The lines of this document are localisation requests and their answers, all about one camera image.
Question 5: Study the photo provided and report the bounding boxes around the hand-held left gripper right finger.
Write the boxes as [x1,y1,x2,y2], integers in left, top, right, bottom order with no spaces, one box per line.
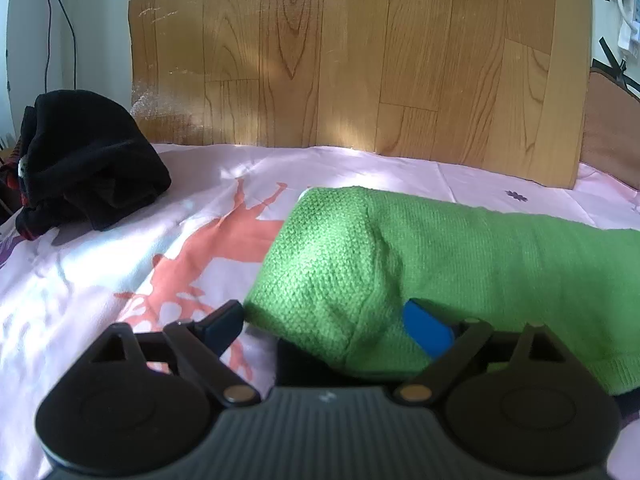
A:
[394,299,577,407]

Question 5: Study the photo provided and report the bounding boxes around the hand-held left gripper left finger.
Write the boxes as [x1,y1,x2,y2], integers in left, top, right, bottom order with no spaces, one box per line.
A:
[89,300,262,408]

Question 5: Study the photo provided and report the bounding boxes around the green navy striped sweater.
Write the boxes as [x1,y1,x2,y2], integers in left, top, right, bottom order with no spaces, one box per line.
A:
[242,186,640,396]

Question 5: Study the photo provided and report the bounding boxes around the black clothes pile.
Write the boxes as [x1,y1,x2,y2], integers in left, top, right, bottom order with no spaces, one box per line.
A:
[0,90,172,238]

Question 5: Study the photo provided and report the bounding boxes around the pink floral bedsheet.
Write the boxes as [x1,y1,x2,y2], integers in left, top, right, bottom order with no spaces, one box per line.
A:
[0,142,640,480]

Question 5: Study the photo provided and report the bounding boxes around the brown perforated cushion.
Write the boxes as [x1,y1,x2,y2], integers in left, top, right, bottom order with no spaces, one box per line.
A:
[580,66,640,187]

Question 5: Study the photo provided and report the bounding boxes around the wooden headboard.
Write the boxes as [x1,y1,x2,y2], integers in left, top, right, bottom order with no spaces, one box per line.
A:
[129,0,594,191]

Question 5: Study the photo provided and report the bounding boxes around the black tape strips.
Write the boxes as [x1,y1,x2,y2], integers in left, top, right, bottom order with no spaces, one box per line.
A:
[587,0,640,98]

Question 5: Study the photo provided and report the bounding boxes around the black wall cable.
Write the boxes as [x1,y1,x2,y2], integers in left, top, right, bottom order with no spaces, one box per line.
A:
[44,0,79,92]

